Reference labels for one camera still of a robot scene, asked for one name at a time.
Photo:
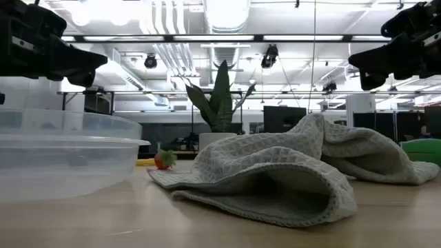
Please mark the white square pillar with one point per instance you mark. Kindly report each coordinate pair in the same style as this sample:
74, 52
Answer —
360, 108

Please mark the clear plastic tupperware container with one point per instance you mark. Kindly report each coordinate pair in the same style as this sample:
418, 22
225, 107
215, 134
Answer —
69, 172

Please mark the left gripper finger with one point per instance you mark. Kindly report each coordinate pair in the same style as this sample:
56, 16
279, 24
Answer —
76, 62
84, 80

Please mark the large green toy produce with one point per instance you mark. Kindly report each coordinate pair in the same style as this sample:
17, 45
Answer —
423, 149

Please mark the silver ceiling air duct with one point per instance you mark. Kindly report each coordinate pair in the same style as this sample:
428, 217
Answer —
225, 17

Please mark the grey waffle-weave towel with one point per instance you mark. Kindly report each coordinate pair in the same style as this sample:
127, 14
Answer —
262, 172

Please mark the black office partition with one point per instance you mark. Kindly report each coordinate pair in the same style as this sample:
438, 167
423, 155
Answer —
386, 125

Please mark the black ceiling camera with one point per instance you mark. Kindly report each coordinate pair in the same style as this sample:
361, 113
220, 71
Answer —
329, 87
269, 56
150, 62

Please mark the dark cabinet on stand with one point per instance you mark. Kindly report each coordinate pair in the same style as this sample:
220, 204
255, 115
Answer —
98, 102

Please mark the person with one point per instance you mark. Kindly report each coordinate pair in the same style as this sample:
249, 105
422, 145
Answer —
424, 132

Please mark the dark equipment on desk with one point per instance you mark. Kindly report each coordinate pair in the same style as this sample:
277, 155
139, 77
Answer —
186, 142

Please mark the yellow toy banana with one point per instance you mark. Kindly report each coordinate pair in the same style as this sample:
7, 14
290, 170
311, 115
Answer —
145, 162

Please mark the red toy strawberry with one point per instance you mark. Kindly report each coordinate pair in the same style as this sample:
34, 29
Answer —
162, 162

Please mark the black computer monitor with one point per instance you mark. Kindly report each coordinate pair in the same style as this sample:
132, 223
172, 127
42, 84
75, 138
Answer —
284, 118

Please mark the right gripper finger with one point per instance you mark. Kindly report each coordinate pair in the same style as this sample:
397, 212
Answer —
379, 62
372, 82

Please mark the green snake plant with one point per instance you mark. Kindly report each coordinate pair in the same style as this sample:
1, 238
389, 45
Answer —
218, 103

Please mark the thin horizontal metal rail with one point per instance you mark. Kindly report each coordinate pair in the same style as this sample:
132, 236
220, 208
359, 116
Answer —
275, 92

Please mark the white plant pot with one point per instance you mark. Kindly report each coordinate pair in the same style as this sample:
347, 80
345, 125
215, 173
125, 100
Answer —
213, 139

